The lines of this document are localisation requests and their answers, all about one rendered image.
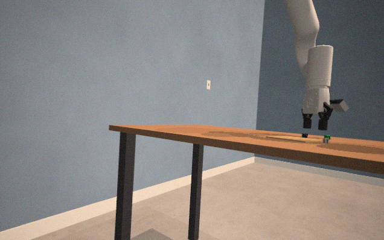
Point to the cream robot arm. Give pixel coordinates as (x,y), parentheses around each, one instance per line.
(317,68)

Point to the tan flat mat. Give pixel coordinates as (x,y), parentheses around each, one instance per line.
(297,139)

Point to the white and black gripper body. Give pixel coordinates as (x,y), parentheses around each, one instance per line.
(314,99)

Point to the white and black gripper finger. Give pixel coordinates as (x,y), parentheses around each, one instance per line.
(307,121)
(324,117)

